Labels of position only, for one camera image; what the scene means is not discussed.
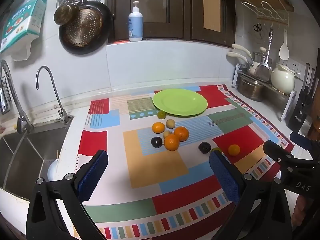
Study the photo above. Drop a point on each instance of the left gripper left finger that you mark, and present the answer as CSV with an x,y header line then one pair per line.
x,y
44,219

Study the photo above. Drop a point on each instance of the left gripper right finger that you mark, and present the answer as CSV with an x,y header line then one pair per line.
x,y
261,208

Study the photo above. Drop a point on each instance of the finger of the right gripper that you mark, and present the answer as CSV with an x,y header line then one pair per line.
x,y
301,141
278,154

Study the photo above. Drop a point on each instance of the small orange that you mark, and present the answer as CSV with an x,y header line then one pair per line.
x,y
234,150

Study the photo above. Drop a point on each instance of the dark plum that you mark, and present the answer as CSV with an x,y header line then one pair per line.
x,y
205,147
156,142

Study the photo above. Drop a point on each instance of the large orange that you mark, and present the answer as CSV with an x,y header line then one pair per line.
x,y
171,142
182,133

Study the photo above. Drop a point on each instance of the tan round fruit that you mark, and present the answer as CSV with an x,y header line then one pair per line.
x,y
166,133
170,124

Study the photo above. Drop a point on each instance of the small orange mandarin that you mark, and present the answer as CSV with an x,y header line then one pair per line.
x,y
158,127

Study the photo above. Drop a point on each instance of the green fruit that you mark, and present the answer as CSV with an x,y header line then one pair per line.
x,y
161,115

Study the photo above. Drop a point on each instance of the yellow-green fruit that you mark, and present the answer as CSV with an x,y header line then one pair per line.
x,y
216,149

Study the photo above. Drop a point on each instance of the person hand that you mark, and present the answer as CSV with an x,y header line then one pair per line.
x,y
299,211

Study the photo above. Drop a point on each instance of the black knife block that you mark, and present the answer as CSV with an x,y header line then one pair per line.
x,y
304,101

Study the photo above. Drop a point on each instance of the metal counter rack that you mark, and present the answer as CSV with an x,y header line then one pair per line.
x,y
279,102

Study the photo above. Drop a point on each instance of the steel sink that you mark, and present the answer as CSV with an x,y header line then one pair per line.
x,y
28,156

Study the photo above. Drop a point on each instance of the cream ceramic kettle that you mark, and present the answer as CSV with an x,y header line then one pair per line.
x,y
283,78

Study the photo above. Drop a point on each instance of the steel stock pot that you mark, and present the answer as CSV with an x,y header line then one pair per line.
x,y
250,88

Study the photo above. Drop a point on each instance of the steel spatula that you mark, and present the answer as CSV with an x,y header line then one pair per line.
x,y
263,70

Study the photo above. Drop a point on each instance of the white rice spoon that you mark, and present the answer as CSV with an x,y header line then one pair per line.
x,y
284,50

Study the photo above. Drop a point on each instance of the small lidded steel pot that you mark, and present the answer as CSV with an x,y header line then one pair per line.
x,y
259,56

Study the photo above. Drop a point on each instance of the large chrome faucet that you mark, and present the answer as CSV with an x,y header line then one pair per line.
x,y
7,87

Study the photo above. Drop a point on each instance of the colourful patterned table mat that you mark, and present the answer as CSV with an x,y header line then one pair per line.
x,y
148,192

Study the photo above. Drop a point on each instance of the green plate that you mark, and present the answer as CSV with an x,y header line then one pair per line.
x,y
180,102

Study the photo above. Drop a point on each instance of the black scissors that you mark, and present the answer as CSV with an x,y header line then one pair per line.
x,y
258,29

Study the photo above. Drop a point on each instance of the black frying pan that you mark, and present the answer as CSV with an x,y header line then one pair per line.
x,y
89,31

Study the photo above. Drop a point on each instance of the green white carton box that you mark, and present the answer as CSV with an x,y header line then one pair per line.
x,y
23,27

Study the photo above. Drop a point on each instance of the blue white pump bottle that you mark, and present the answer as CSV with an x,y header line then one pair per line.
x,y
135,23

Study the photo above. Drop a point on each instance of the small brass saucepan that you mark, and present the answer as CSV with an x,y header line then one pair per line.
x,y
66,13

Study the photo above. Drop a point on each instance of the white wall socket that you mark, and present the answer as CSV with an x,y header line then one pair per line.
x,y
297,67

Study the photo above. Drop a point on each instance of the cream handled pan lower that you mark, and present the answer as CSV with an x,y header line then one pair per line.
x,y
238,56

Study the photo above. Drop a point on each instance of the white wall hook rack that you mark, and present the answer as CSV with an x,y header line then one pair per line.
x,y
267,13

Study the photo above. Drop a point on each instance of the dark wooden window frame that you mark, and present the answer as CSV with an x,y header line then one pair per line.
x,y
209,21

